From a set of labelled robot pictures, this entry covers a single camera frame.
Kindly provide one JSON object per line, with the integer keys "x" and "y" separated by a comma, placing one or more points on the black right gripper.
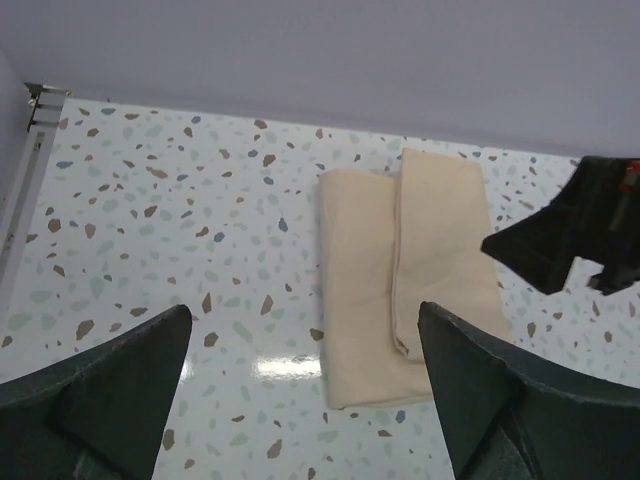
{"x": 507, "y": 413}

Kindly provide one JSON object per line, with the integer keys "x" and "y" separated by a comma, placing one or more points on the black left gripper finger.
{"x": 101, "y": 413}

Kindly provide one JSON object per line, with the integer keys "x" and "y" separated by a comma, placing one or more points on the beige cloth wrap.
{"x": 389, "y": 244}

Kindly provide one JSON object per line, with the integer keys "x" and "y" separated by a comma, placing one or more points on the aluminium side rail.
{"x": 45, "y": 108}

